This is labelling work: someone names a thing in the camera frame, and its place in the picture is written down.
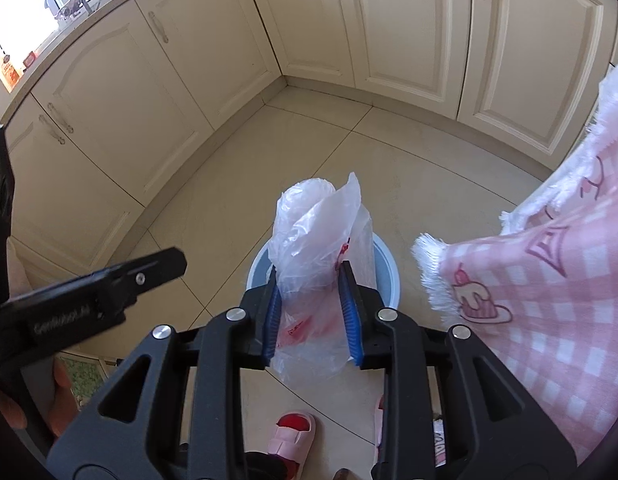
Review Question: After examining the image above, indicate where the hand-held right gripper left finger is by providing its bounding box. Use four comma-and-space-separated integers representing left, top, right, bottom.
45, 264, 285, 480

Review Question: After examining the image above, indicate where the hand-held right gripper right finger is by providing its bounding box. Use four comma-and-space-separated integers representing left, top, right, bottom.
336, 259, 578, 480

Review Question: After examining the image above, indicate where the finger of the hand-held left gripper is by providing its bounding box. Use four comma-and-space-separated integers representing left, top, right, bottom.
91, 247, 187, 317

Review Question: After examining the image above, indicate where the blue and white basin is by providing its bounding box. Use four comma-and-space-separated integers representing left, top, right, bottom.
246, 232, 402, 311

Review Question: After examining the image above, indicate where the clear plastic bag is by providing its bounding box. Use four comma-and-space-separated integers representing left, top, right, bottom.
267, 172, 375, 386

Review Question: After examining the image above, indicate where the person's left hand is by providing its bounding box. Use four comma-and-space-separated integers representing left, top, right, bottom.
0, 357, 84, 441

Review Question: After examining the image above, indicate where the green floor mat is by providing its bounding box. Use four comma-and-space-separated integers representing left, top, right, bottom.
56, 352, 120, 406

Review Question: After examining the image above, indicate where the pink slipper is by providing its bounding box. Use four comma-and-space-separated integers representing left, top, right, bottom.
266, 410, 317, 480
373, 394, 447, 466

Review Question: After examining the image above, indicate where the cream kitchen base cabinet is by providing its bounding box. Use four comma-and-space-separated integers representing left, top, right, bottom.
0, 0, 618, 281

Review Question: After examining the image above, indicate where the pink checked tablecloth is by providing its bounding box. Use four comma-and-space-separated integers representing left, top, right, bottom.
413, 52, 618, 466

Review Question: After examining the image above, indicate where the metal cabinet door handle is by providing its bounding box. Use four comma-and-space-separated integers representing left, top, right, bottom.
48, 102, 74, 133
39, 115, 66, 146
149, 10, 169, 45

